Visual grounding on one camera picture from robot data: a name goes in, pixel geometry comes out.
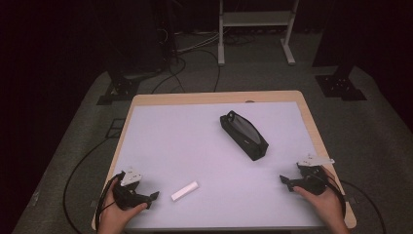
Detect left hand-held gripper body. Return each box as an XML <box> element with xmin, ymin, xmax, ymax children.
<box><xmin>112</xmin><ymin>167</ymin><xmax>153</xmax><ymax>211</ymax></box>

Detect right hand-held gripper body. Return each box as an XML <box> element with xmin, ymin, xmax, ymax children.
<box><xmin>291</xmin><ymin>154</ymin><xmax>335</xmax><ymax>196</ymax></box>

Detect black pencil case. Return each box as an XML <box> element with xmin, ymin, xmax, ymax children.
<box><xmin>219</xmin><ymin>109</ymin><xmax>270</xmax><ymax>162</ymax></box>

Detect person's left hand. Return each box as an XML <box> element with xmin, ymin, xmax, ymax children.
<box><xmin>96</xmin><ymin>181</ymin><xmax>149</xmax><ymax>232</ymax></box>

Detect person's right hand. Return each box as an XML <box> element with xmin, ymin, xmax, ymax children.
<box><xmin>293</xmin><ymin>166</ymin><xmax>347</xmax><ymax>228</ymax></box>

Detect white table mat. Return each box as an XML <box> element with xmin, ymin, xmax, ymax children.
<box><xmin>111</xmin><ymin>101</ymin><xmax>326</xmax><ymax>229</ymax></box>

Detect black stand base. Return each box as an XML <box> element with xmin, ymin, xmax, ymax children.
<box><xmin>96</xmin><ymin>69</ymin><xmax>145</xmax><ymax>106</ymax></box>
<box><xmin>314</xmin><ymin>66</ymin><xmax>368</xmax><ymax>101</ymax></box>

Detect white metal stand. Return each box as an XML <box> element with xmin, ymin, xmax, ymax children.
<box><xmin>217</xmin><ymin>0</ymin><xmax>300</xmax><ymax>67</ymax></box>

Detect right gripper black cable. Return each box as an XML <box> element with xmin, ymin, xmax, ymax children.
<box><xmin>320</xmin><ymin>166</ymin><xmax>388</xmax><ymax>234</ymax></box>

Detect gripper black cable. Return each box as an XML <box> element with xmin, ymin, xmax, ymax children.
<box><xmin>320</xmin><ymin>166</ymin><xmax>388</xmax><ymax>234</ymax></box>
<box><xmin>62</xmin><ymin>137</ymin><xmax>126</xmax><ymax>234</ymax></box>

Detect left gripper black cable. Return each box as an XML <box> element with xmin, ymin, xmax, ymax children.
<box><xmin>62</xmin><ymin>137</ymin><xmax>126</xmax><ymax>234</ymax></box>

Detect black square floor frame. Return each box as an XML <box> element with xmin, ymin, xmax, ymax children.
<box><xmin>104</xmin><ymin>118</ymin><xmax>127</xmax><ymax>139</ymax></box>

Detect black floor cable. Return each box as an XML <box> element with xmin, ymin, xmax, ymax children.
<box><xmin>150</xmin><ymin>48</ymin><xmax>222</xmax><ymax>96</ymax></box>

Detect white floor cables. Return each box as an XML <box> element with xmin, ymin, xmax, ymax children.
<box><xmin>174</xmin><ymin>30</ymin><xmax>222</xmax><ymax>55</ymax></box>

